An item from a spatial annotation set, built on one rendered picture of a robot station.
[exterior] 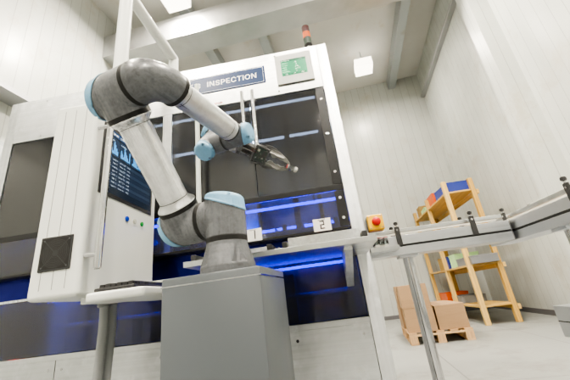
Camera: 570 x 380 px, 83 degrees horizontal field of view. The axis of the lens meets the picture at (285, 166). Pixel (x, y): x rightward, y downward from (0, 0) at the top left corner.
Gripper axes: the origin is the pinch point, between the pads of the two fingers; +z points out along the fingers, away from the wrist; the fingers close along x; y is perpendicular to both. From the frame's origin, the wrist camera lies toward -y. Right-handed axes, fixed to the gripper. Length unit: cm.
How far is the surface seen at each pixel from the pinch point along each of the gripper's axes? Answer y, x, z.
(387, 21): -660, 335, 115
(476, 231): -17, 7, 97
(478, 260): -352, -48, 361
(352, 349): 7, -58, 58
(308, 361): 7, -71, 43
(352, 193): -24.5, -1.8, 37.4
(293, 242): 18.0, -22.5, 13.5
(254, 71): -69, 36, -37
